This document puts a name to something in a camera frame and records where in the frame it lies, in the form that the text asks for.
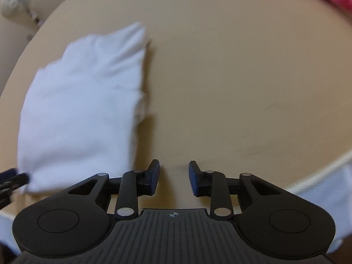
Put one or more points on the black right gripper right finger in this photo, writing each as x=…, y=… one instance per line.
x=214, y=185

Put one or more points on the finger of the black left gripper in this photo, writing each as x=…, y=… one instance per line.
x=11, y=180

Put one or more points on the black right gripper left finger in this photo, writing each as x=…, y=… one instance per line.
x=131, y=186

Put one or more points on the white tank top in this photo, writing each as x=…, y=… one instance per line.
x=80, y=113

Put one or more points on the light blue bed sheet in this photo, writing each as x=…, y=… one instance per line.
x=333, y=193

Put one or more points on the white wall fan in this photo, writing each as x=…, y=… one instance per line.
x=10, y=8

